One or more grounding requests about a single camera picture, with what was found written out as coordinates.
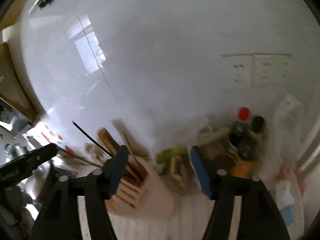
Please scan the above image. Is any black chopstick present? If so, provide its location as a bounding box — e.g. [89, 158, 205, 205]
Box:
[72, 120, 113, 158]

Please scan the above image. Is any wooden chopstick group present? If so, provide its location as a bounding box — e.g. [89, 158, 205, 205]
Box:
[123, 132, 144, 180]

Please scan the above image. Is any steel kettle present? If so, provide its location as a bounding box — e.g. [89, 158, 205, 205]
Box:
[4, 144, 28, 161]

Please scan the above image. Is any white folded paper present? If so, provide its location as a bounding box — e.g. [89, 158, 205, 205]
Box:
[274, 180, 295, 210]

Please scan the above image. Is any blue cloth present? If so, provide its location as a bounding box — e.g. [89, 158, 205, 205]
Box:
[280, 205, 294, 226]

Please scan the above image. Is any striped tablecloth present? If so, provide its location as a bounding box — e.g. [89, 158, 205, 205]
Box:
[77, 174, 306, 240]

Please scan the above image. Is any range hood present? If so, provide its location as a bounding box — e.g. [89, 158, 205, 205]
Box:
[1, 42, 38, 137]

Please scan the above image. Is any oil bottle with white cap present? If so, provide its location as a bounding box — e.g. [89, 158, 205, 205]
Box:
[84, 143, 105, 165]

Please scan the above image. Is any pink utensil holder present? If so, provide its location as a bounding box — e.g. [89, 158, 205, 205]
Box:
[105, 157, 175, 222]

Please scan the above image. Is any soy sauce bottle red cap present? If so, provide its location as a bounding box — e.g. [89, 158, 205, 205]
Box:
[228, 107, 251, 160]

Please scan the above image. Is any clear seasoning tray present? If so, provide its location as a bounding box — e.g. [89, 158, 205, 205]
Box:
[156, 147, 199, 195]

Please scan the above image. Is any clear plastic bag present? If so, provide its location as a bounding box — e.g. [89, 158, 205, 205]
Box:
[263, 94, 304, 187]

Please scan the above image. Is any left wall socket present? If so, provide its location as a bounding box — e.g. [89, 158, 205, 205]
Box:
[221, 54, 254, 90]

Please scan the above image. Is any wall socket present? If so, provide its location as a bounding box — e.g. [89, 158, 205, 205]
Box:
[279, 55, 292, 82]
[253, 54, 281, 87]
[221, 54, 254, 90]

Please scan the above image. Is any middle wall socket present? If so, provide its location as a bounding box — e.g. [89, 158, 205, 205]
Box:
[253, 54, 281, 87]

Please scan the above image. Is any right wall socket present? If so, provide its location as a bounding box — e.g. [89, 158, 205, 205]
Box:
[279, 55, 292, 82]

